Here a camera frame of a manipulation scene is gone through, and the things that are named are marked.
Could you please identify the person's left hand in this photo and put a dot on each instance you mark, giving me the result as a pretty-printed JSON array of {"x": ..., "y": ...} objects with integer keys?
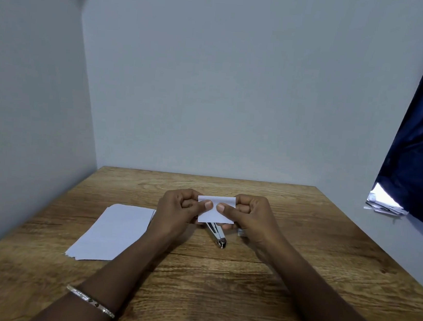
[{"x": 172, "y": 214}]

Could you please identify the person's right hand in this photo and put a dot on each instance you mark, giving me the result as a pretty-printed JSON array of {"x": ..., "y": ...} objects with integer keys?
[{"x": 254, "y": 218}]

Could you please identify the person's left thumb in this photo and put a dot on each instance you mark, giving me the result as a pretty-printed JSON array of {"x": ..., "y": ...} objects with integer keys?
[{"x": 201, "y": 205}]

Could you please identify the person's right thumb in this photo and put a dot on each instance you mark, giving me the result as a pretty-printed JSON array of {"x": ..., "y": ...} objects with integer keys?
[{"x": 226, "y": 209}]

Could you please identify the small white paper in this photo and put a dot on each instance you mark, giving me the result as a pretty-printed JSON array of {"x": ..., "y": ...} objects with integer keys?
[{"x": 215, "y": 214}]

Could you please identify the person's right forearm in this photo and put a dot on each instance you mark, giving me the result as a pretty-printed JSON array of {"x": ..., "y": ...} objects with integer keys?
[{"x": 317, "y": 298}]

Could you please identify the person's left forearm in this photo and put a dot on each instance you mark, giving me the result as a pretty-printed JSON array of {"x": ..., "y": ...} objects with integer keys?
[{"x": 103, "y": 278}]

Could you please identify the silver stapler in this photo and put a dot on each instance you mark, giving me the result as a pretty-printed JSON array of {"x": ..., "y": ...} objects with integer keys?
[{"x": 216, "y": 234}]

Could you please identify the small white box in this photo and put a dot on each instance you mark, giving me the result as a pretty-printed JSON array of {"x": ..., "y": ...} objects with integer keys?
[{"x": 241, "y": 233}]

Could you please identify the stack of white paper sheets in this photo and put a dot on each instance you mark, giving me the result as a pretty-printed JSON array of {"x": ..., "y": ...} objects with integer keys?
[{"x": 112, "y": 233}]

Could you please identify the silver left wrist bangle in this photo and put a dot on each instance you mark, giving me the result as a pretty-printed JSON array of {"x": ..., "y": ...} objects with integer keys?
[{"x": 91, "y": 300}]

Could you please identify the pile of white papers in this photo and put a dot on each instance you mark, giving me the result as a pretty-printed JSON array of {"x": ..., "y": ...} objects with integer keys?
[{"x": 385, "y": 205}]

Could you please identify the dark blue curtain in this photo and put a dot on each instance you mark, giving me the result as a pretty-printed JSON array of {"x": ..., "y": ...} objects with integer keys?
[{"x": 422, "y": 131}]

